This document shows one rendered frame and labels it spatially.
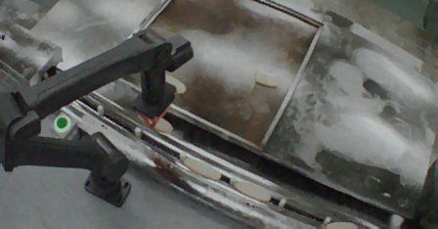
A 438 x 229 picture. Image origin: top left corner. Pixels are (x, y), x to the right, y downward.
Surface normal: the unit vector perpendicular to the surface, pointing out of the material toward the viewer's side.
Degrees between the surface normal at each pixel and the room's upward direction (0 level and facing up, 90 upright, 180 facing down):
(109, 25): 0
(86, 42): 0
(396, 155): 10
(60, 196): 0
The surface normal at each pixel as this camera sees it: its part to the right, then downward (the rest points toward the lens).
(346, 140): 0.00, -0.51
